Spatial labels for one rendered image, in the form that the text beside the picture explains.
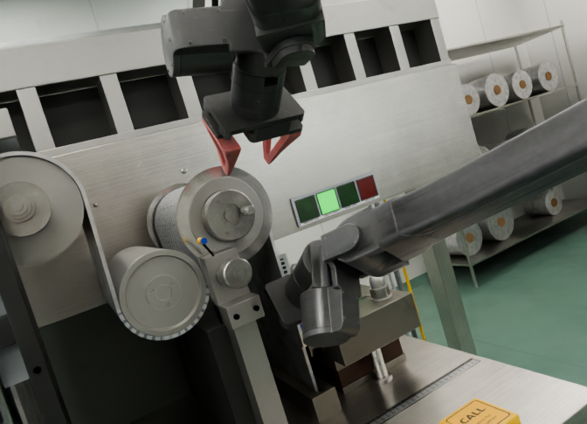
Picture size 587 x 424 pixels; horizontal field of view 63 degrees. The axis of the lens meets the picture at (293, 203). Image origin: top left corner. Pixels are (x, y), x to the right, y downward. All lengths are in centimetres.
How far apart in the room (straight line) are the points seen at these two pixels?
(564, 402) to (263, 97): 54
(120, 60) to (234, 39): 64
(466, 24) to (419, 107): 388
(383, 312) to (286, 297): 19
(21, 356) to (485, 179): 52
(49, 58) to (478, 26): 467
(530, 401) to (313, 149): 71
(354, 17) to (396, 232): 88
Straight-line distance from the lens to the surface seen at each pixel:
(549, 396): 77
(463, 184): 54
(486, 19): 547
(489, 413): 71
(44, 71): 107
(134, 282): 70
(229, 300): 70
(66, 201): 70
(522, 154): 53
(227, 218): 70
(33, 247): 70
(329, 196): 118
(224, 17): 47
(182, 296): 72
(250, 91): 52
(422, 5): 151
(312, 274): 61
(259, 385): 73
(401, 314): 84
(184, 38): 46
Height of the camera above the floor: 129
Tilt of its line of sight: 4 degrees down
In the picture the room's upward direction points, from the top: 17 degrees counter-clockwise
